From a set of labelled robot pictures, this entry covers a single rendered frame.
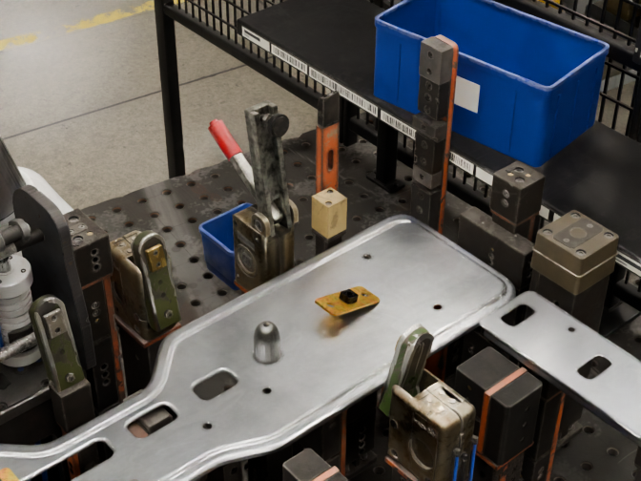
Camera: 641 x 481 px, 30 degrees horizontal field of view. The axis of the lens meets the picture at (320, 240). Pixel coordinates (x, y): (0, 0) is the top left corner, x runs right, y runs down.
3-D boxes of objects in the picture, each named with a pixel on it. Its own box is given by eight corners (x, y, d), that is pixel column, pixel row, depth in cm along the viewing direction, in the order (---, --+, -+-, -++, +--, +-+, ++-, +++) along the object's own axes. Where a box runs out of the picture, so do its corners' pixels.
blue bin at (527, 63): (538, 170, 167) (549, 90, 159) (368, 94, 183) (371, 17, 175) (598, 122, 177) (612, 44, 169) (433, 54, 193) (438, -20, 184)
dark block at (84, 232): (109, 490, 164) (72, 249, 138) (82, 460, 168) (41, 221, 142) (140, 471, 166) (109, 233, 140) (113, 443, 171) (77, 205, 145)
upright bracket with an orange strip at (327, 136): (320, 384, 180) (322, 99, 149) (314, 379, 181) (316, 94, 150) (334, 375, 182) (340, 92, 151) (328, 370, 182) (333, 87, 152)
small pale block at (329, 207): (324, 407, 176) (327, 208, 154) (309, 393, 178) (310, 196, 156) (342, 396, 178) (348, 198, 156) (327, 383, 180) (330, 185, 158)
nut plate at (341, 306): (333, 317, 144) (335, 308, 143) (312, 301, 146) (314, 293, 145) (381, 302, 149) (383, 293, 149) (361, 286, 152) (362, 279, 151)
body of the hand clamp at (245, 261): (266, 428, 173) (261, 236, 151) (237, 401, 177) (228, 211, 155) (299, 407, 176) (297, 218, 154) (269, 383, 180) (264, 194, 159)
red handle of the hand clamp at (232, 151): (268, 224, 151) (202, 123, 153) (262, 232, 153) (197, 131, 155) (294, 212, 153) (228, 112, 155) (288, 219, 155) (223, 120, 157)
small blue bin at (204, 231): (234, 297, 196) (232, 254, 190) (198, 267, 202) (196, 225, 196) (285, 269, 201) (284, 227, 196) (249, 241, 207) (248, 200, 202)
